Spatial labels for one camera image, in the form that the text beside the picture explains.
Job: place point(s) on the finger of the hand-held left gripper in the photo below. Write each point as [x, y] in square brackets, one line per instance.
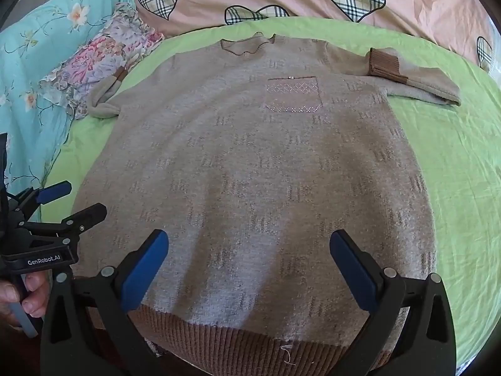
[54, 192]
[88, 213]

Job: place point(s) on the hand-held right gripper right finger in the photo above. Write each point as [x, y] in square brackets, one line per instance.
[354, 270]

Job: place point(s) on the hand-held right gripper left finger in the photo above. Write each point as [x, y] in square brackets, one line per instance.
[145, 270]

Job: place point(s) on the beige knitted sweater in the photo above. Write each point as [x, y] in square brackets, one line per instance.
[250, 184]

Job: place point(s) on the person's left hand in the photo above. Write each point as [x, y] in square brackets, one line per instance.
[37, 293]

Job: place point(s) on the green bed sheet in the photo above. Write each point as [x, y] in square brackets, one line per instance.
[450, 164]

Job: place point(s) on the purple floral ruffled cloth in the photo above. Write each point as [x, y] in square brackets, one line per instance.
[98, 55]

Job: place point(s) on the turquoise floral blanket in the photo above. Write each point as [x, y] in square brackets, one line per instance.
[39, 39]

